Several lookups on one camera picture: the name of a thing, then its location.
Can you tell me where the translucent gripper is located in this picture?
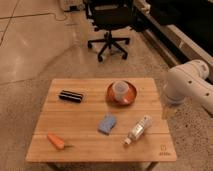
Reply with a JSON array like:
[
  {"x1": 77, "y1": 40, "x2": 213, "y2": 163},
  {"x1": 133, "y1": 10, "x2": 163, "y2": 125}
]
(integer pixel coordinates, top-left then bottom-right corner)
[{"x1": 162, "y1": 97, "x2": 178, "y2": 120}]

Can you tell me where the clear plastic bottle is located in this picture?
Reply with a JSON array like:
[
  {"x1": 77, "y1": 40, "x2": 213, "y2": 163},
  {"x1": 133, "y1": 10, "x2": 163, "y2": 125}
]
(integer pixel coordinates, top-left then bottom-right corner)
[{"x1": 124, "y1": 115, "x2": 152, "y2": 145}]

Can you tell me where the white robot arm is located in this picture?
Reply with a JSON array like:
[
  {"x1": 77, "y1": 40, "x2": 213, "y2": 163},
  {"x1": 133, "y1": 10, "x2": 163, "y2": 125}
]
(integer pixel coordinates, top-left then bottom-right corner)
[{"x1": 161, "y1": 59, "x2": 213, "y2": 118}]

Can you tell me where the orange plate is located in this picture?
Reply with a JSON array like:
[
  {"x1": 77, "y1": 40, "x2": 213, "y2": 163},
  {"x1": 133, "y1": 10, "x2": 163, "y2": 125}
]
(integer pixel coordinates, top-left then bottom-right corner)
[{"x1": 106, "y1": 81, "x2": 137, "y2": 106}]

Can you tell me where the clear plastic cup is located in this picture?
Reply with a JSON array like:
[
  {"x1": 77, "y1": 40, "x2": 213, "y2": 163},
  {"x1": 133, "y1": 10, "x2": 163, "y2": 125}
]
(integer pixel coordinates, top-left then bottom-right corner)
[{"x1": 112, "y1": 80, "x2": 129, "y2": 101}]

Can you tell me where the blue sponge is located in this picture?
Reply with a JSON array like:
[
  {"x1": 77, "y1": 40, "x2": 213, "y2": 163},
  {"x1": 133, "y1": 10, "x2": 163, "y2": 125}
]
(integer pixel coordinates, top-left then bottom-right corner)
[{"x1": 98, "y1": 114, "x2": 117, "y2": 134}]

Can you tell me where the long dark workbench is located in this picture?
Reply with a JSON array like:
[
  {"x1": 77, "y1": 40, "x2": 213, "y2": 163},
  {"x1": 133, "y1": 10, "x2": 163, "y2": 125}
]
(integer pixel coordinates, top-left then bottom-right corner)
[{"x1": 134, "y1": 0, "x2": 213, "y2": 82}]

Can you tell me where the wooden table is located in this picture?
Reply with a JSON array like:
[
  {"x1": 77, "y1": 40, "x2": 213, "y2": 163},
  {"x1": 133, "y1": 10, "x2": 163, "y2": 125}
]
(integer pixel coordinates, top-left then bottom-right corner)
[{"x1": 26, "y1": 78, "x2": 177, "y2": 164}]

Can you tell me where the black striped eraser block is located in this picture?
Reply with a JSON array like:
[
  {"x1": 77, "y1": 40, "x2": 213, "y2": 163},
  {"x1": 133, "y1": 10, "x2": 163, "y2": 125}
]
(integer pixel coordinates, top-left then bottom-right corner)
[{"x1": 59, "y1": 90, "x2": 83, "y2": 103}]

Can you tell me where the black office chair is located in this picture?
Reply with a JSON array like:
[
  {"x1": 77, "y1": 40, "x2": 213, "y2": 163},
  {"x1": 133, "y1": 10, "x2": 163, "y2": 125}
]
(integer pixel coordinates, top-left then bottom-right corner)
[{"x1": 83, "y1": 0, "x2": 135, "y2": 62}]

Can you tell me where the orange toy carrot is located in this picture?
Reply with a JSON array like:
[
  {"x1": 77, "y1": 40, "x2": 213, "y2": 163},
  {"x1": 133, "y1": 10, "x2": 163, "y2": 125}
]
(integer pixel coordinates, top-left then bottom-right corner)
[{"x1": 47, "y1": 133, "x2": 69, "y2": 150}]

